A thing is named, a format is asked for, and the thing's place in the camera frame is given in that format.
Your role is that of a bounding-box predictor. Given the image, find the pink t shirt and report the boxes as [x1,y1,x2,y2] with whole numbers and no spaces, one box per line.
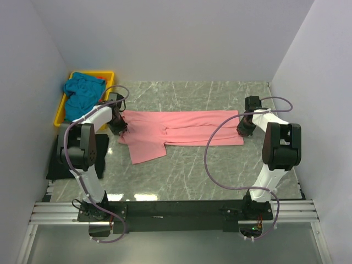
[118,110,238,164]

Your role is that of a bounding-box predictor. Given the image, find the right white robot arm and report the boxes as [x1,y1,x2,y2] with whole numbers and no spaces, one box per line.
[237,96,302,219]

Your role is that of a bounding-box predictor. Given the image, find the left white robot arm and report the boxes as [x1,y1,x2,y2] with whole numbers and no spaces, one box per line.
[57,92,128,221]

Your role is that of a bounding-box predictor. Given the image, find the teal t shirt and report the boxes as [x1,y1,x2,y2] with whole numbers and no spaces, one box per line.
[63,72,106,122]

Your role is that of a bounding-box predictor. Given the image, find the folded black t shirt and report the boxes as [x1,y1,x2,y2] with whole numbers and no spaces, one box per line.
[46,134,109,180]

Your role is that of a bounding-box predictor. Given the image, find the black base beam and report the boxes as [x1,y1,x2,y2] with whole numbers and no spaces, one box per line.
[77,198,274,234]

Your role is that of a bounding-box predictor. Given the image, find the aluminium rail frame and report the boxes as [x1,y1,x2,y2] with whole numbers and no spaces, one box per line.
[17,200,331,263]

